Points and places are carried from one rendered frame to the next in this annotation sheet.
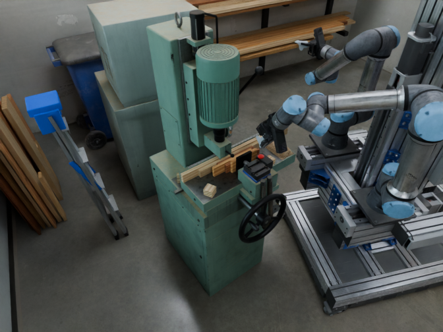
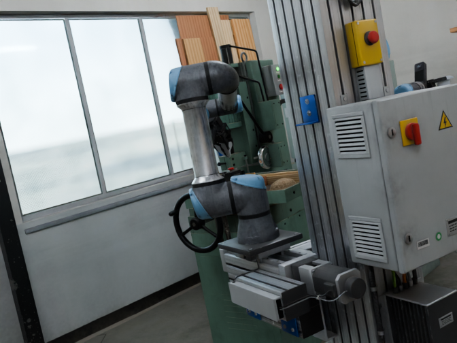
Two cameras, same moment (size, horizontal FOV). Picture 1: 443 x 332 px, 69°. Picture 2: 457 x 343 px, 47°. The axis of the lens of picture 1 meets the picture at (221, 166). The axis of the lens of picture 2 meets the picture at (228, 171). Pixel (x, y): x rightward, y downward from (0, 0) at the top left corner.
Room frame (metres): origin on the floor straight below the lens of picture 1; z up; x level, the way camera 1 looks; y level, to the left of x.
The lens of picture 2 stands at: (0.46, -2.51, 1.27)
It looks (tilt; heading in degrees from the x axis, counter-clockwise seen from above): 6 degrees down; 73
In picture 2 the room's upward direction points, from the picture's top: 11 degrees counter-clockwise
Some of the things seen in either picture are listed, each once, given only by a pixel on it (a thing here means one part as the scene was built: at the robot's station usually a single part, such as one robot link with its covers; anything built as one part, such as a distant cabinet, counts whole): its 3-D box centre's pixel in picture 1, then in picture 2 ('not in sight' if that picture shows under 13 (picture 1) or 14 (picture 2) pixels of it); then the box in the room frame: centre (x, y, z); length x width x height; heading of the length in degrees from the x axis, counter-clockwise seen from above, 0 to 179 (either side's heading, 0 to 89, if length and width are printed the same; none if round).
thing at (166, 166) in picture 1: (207, 173); (254, 208); (1.34, 0.08, 0.76); 0.57 x 0.45 x 0.09; 36
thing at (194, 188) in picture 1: (246, 174); (238, 197); (1.20, -0.12, 0.87); 0.61 x 0.30 x 0.06; 126
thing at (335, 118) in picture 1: (341, 118); not in sight; (1.53, -0.68, 0.98); 0.13 x 0.12 x 0.14; 116
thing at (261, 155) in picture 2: (224, 126); (265, 157); (1.42, -0.02, 1.02); 0.12 x 0.03 x 0.12; 36
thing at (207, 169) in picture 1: (246, 150); (263, 181); (1.34, -0.13, 0.92); 0.60 x 0.02 x 0.04; 126
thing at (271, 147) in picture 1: (279, 147); (282, 182); (1.36, -0.31, 0.92); 0.14 x 0.09 x 0.04; 36
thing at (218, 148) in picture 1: (217, 144); (234, 162); (1.25, 0.02, 1.03); 0.14 x 0.07 x 0.09; 36
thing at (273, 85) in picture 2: not in sight; (274, 80); (1.58, 0.08, 1.40); 0.10 x 0.06 x 0.16; 36
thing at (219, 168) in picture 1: (233, 162); not in sight; (1.24, -0.06, 0.93); 0.24 x 0.01 x 0.06; 126
